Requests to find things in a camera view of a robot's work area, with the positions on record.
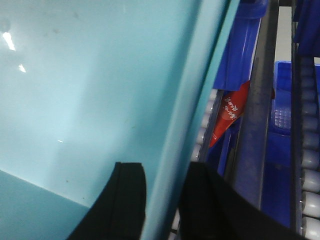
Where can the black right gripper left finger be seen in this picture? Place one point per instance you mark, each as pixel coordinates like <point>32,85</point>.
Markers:
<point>119,211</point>

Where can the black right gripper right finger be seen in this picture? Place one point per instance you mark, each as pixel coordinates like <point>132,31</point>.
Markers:
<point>210,209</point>

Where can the light blue plastic bin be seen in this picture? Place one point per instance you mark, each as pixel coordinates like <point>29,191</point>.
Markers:
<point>85,84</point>

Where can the red printed banner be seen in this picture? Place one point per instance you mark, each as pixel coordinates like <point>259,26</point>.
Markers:
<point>232,106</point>

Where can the white roller track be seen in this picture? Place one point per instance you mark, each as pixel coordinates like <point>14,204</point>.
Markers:
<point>310,180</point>

